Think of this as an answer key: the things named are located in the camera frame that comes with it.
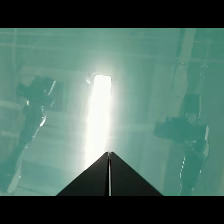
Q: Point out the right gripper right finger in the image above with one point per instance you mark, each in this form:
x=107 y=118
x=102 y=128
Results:
x=128 y=181

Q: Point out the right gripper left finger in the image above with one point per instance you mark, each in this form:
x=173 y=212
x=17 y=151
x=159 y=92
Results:
x=93 y=181

